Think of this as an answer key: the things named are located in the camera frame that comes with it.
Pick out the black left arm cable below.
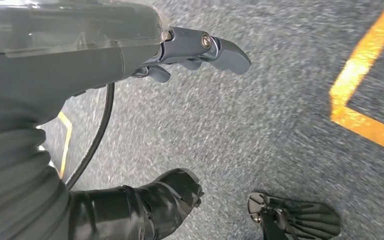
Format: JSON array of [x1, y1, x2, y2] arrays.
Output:
[[65, 82, 116, 191]]

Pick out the yellow floor tape square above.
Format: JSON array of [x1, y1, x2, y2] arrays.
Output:
[[329, 0, 384, 158], [56, 111, 74, 180]]

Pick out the black tape-wrapped wrist fitting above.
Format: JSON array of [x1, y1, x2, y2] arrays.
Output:
[[68, 167, 205, 240]]

